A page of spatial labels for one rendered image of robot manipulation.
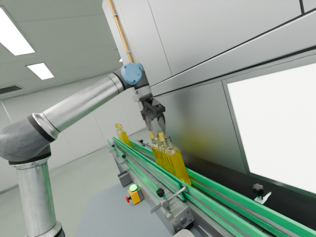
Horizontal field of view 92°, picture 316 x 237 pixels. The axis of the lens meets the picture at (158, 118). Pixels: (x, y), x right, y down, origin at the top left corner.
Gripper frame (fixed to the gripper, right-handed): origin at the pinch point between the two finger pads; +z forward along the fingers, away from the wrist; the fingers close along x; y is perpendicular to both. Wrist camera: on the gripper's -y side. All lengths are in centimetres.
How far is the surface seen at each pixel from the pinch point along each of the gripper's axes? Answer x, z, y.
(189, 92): -11.7, -15.3, -16.0
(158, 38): -14.8, -43.7, -1.7
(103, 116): -39, 1, 579
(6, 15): 60, -157, 162
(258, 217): -3.0, 23.5, -40.7
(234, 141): -11.6, 4.6, -31.9
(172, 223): 15.4, 28.3, -18.1
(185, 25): -14.7, -39.6, -21.5
